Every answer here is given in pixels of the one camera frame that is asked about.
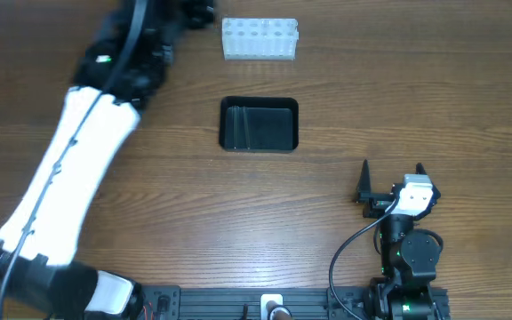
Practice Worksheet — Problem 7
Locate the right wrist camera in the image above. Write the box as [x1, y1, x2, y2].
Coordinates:
[391, 173, 435, 218]

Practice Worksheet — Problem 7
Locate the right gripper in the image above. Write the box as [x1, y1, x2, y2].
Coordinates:
[356, 158, 442, 219]

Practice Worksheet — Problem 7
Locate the white test tube rack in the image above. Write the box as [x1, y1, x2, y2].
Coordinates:
[220, 17, 300, 61]

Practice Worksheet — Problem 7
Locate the black cable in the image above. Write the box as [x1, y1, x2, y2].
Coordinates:
[0, 0, 150, 320]
[328, 199, 402, 320]

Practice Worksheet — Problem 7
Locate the clear test tube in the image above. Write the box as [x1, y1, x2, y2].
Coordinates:
[231, 105, 241, 150]
[240, 106, 252, 150]

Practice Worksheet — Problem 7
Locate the mounting rail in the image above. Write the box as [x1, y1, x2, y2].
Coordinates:
[138, 284, 452, 320]

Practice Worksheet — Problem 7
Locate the black tray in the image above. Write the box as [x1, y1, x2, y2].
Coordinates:
[218, 95, 300, 155]

